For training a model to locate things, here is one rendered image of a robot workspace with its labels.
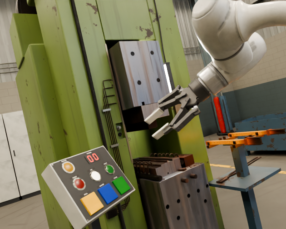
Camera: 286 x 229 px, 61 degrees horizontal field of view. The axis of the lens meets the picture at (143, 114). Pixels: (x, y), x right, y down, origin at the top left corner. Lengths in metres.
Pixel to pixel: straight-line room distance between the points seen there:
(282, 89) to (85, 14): 8.74
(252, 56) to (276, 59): 9.05
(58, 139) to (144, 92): 0.73
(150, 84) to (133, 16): 0.53
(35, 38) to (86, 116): 1.00
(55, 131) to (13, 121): 4.83
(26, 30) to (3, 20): 5.78
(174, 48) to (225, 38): 1.29
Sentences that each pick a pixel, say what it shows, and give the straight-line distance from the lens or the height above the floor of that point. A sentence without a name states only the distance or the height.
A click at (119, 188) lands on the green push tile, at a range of 1.17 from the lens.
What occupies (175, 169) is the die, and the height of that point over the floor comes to 0.93.
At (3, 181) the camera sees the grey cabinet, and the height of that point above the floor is 0.54.
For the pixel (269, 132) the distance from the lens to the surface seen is 1.75.
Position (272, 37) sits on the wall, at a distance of 9.92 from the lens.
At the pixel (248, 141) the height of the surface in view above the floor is 1.02.
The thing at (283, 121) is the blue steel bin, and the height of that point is 0.65.
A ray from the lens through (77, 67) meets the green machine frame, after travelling 1.49.
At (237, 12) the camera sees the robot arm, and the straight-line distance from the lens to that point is 0.66.
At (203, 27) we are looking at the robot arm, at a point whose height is 1.48.
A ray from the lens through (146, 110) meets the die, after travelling 1.47.
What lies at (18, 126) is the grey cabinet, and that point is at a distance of 6.63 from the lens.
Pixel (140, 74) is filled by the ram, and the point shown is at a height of 1.55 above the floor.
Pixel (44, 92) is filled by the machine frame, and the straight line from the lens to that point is 1.86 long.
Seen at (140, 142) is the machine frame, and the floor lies 1.10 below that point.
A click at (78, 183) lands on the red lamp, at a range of 1.07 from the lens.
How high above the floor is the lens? 1.30
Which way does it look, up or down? level
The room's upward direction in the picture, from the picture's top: 13 degrees counter-clockwise
